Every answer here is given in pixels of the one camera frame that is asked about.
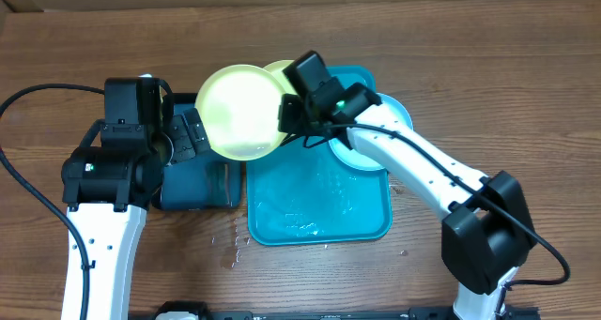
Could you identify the black water tray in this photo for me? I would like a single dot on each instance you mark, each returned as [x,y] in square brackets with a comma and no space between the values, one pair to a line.
[185,185]

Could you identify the light blue plate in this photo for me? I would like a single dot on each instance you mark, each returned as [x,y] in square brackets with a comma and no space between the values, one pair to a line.
[357,161]

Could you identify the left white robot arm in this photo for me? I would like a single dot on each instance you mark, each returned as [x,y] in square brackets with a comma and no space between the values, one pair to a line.
[110,180]

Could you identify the yellow plate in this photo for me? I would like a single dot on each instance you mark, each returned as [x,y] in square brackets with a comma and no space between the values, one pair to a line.
[239,108]
[276,69]

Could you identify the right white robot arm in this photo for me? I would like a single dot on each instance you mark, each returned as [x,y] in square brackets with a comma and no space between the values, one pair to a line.
[487,229]

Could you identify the teal plastic tray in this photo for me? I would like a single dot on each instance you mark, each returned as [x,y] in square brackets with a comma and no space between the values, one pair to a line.
[311,192]

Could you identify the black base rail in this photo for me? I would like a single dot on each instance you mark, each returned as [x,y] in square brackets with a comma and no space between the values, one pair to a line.
[199,310]

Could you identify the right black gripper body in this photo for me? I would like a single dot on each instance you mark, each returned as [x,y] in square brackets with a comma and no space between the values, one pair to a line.
[289,114]

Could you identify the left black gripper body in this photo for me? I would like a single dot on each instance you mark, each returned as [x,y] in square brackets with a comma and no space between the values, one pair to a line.
[183,145]

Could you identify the green orange sponge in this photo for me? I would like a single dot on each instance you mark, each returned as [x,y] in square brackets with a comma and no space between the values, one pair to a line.
[218,179]

